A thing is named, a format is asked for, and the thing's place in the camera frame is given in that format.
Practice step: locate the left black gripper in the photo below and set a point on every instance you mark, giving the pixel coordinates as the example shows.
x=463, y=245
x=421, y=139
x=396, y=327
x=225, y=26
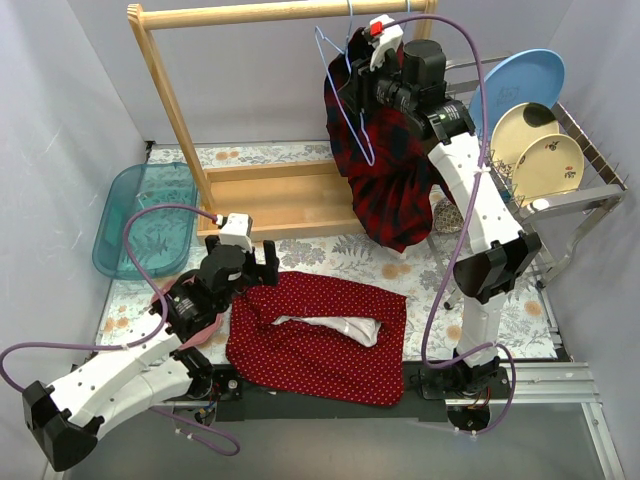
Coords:
x=254, y=267

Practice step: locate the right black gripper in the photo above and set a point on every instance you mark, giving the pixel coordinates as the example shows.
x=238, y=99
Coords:
x=361, y=80

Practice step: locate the red plaid skirt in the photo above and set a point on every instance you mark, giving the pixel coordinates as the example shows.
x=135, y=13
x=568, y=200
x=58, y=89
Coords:
x=389, y=174

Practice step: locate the red polka dot cloth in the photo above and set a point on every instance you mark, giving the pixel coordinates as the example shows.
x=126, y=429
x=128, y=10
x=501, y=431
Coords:
x=321, y=336

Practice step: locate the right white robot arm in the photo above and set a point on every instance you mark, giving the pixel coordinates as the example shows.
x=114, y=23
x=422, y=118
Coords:
x=500, y=248

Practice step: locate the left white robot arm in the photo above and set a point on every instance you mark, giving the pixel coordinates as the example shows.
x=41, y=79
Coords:
x=69, y=416

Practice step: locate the pink polka dot plate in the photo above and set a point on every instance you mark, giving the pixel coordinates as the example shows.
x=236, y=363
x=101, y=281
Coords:
x=193, y=309

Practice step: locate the teal plastic basket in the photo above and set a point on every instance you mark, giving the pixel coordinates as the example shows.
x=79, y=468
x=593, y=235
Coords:
x=160, y=240

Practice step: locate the floral table mat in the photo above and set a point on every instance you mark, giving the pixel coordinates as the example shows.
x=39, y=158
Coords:
x=525, y=327

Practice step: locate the wooden clothes rack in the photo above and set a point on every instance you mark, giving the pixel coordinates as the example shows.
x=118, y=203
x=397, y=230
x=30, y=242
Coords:
x=241, y=72

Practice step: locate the patterned bowl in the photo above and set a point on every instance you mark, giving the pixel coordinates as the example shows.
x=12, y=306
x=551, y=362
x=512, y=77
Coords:
x=447, y=218

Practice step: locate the cream plate black spot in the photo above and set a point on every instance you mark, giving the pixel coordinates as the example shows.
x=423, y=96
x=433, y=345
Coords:
x=516, y=130

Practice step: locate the blue plate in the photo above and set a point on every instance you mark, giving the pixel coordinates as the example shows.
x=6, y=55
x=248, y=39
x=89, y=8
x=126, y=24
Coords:
x=530, y=76

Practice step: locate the cream plate floral print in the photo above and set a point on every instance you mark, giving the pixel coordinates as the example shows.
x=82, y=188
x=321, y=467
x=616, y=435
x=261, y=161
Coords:
x=553, y=164

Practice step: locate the metal dish rack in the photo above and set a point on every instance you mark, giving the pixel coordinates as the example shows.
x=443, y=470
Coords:
x=581, y=199

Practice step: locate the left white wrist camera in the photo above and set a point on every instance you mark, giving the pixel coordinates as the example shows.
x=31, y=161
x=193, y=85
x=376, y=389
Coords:
x=235, y=230

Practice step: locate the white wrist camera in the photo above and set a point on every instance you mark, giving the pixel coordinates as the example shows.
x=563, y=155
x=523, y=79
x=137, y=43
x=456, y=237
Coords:
x=235, y=230
x=384, y=37

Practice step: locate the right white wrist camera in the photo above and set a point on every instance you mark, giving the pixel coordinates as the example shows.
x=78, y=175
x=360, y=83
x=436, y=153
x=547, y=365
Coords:
x=384, y=37

